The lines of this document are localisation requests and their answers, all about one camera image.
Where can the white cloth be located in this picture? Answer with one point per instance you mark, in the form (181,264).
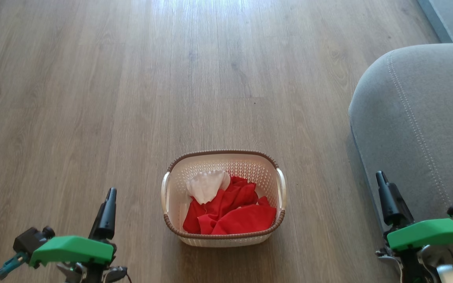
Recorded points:
(207,186)

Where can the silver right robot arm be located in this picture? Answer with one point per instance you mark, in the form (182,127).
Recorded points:
(411,267)

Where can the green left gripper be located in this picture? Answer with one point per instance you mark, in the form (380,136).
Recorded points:
(71,249)

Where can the cream plastic laundry basket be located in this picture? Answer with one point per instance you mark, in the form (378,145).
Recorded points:
(226,163)

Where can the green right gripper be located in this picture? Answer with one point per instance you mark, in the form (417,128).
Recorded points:
(431,234)

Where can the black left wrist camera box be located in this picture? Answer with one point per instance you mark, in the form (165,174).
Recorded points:
(32,239)

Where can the grey fabric sofa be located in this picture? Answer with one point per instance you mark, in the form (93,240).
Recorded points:
(419,118)

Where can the red cloth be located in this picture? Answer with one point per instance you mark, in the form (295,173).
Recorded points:
(242,220)

